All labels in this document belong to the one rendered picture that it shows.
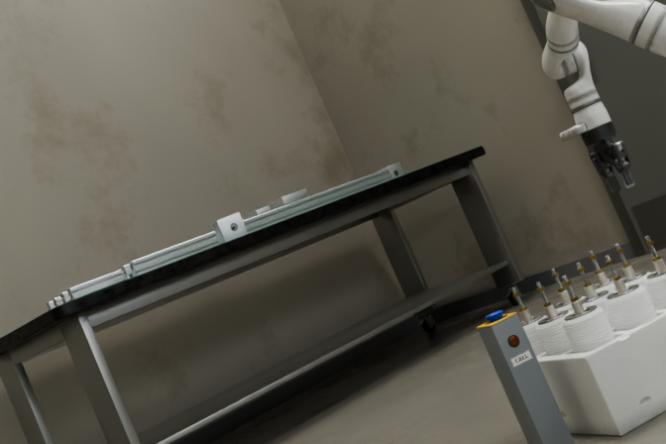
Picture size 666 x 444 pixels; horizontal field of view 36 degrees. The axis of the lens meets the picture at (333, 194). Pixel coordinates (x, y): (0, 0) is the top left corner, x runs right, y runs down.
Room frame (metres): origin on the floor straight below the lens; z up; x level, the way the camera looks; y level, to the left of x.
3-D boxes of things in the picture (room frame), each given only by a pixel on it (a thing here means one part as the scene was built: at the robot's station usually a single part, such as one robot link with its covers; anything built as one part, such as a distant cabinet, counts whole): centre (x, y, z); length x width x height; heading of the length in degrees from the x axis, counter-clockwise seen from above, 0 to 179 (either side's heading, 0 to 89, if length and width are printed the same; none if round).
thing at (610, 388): (2.41, -0.46, 0.09); 0.39 x 0.39 x 0.18; 21
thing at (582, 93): (2.34, -0.62, 0.74); 0.09 x 0.07 x 0.15; 86
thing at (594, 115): (2.34, -0.59, 0.64); 0.11 x 0.09 x 0.06; 102
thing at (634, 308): (2.30, -0.50, 0.16); 0.10 x 0.10 x 0.18
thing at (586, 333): (2.26, -0.39, 0.16); 0.10 x 0.10 x 0.18
